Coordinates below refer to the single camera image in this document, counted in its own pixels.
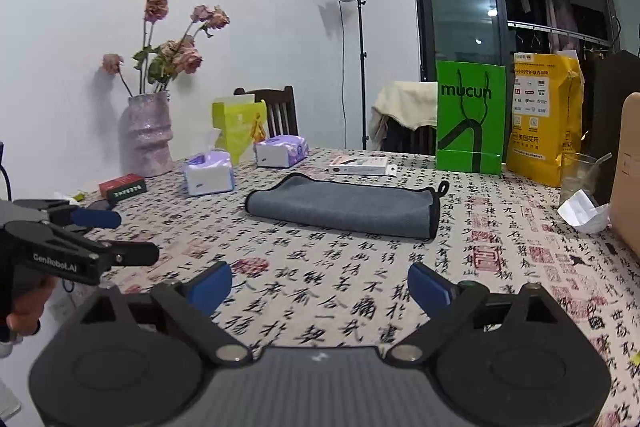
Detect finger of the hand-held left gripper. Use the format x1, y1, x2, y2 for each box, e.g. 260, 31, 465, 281
49, 204, 122, 232
75, 239, 160, 269

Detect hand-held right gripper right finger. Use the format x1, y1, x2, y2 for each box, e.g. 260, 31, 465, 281
384, 262, 576, 369

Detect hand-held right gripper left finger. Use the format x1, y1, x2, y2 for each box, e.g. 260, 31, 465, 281
69, 261, 252, 368

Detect grey towel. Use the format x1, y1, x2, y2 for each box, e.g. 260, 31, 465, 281
245, 173, 450, 240

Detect person's left hand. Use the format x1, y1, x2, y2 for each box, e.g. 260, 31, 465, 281
6, 278, 57, 338

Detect red box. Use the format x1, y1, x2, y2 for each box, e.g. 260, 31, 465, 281
99, 173, 147, 200

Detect pink speckled vase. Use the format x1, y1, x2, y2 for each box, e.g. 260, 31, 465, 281
119, 91, 175, 178

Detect calligraphy printed tablecloth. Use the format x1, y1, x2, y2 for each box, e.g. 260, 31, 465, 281
10, 147, 640, 427

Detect purple white tissue pack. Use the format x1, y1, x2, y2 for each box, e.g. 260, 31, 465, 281
255, 135, 309, 168
182, 129, 236, 198

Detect flat white box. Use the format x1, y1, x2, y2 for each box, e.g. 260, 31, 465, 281
328, 155, 398, 176

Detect dark chair under cream cloth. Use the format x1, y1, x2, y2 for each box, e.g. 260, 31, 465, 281
384, 117, 439, 156

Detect yellow-green paper bag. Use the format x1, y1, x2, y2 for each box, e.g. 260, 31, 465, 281
211, 97, 267, 165

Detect green paper bag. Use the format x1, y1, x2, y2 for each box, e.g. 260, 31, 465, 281
435, 60, 507, 175

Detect crumpled white paper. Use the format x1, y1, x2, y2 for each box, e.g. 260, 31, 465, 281
557, 189, 611, 234

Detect dried pink roses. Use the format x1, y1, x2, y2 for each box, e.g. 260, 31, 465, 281
102, 0, 231, 98

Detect clear glass cup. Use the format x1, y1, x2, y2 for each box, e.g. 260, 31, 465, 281
559, 152, 613, 208

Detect cream cloth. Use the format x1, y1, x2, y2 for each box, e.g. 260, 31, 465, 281
369, 81, 440, 138

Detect dark wooden chair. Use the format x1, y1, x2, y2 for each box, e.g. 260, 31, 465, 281
234, 85, 300, 138

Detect yellow paper bag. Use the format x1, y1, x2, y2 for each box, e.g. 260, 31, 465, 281
506, 52, 585, 188

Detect beige box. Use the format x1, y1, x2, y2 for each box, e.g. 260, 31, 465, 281
609, 93, 640, 247

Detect black high-back chair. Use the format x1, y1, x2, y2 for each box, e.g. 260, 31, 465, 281
587, 49, 640, 205

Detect hanging clothes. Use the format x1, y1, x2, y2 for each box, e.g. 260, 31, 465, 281
500, 0, 617, 54

